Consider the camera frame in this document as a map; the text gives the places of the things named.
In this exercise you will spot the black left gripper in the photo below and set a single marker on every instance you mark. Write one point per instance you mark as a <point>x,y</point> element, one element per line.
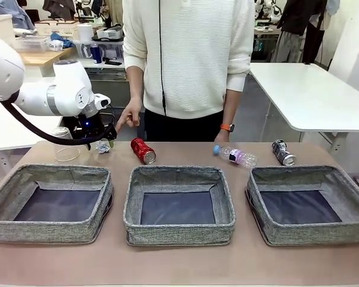
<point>89,128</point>

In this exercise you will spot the white paper ball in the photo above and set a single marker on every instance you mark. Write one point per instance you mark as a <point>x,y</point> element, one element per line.
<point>102,148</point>

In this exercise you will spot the clear plastic cup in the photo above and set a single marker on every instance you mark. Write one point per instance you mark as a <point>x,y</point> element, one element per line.
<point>61,131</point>

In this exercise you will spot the crushed red soda can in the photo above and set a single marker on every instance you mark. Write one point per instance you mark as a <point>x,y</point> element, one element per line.
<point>140,149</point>

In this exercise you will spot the crushed black soda can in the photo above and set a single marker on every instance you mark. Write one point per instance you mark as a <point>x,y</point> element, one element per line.
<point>282,152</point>

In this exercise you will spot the person's right forearm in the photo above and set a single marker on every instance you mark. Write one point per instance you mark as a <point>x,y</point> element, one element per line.
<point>136,83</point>

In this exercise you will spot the person's left forearm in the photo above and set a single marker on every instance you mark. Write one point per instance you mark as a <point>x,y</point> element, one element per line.
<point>232,107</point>

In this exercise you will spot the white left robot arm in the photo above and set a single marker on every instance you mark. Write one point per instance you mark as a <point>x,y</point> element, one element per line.
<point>68,86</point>

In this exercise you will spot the person's right hand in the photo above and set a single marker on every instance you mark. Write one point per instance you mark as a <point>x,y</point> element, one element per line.
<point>133,113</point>

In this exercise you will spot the person's left hand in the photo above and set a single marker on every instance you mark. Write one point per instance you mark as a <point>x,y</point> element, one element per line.
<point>224,137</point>

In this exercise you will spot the small black device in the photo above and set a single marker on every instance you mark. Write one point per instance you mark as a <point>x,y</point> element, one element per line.
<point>112,62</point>

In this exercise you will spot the white shelf table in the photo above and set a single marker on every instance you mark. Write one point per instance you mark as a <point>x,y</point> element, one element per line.
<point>77,63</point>

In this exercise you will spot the person's black trousers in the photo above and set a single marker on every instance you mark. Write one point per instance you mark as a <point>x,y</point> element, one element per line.
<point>182,128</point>

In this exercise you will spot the clear storage bin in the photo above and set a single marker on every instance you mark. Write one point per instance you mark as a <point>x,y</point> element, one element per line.
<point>113,49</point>

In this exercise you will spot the white side table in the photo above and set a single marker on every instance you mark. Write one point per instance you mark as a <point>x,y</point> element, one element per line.
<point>6,137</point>

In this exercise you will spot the blue cloth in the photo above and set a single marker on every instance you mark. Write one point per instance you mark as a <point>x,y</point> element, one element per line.
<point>67,42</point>

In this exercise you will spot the wooden table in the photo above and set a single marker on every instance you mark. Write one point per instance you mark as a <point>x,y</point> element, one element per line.
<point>36,58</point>

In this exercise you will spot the grey fabric basket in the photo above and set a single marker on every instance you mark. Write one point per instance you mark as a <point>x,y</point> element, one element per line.
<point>48,231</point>
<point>179,231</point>
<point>311,233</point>

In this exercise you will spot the white paper roll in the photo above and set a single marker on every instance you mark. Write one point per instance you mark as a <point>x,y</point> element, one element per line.
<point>84,33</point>

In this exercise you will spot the clear plastic basket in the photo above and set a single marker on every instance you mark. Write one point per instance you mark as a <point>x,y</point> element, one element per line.
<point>33,45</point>

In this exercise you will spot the person in white sweater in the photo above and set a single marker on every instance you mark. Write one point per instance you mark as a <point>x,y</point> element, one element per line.
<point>191,59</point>

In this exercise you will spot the cream plastic crate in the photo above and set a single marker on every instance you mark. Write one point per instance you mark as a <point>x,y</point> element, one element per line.
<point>48,30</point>

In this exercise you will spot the orange band smartwatch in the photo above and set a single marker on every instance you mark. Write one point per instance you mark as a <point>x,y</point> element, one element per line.
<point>227,127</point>

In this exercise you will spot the dark grey garment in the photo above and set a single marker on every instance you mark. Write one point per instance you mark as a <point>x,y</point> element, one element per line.
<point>57,7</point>

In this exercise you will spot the clear bottle with blue cap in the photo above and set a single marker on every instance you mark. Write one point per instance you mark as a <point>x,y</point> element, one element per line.
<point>239,157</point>

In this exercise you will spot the white storage box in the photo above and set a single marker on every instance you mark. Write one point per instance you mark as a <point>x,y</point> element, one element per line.
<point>3,24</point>

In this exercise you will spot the blue denim garment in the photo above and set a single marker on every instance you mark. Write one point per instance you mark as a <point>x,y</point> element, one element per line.
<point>15,12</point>

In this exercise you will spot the hanging grey trousers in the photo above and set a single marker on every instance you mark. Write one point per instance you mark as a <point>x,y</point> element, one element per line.
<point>287,48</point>

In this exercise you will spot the hanging black trousers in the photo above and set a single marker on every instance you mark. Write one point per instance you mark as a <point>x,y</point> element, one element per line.
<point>312,45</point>

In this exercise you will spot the hanging dark jacket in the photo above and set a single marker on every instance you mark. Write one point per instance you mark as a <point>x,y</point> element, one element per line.
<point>299,15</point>

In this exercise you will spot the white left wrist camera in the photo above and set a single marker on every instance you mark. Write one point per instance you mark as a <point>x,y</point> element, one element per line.
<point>102,101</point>

